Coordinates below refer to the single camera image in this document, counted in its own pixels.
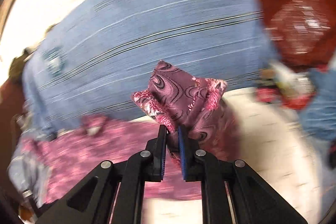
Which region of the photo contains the blue denim garment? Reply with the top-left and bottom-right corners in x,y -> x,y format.
299,68 -> 335,141

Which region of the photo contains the dark olive cloth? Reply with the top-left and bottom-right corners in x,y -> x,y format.
9,48 -> 34,84

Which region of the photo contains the purple floral shirt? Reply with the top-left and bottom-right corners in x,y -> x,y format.
20,61 -> 239,204

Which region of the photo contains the shiny red plastic bag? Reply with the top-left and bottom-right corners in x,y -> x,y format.
260,0 -> 335,71

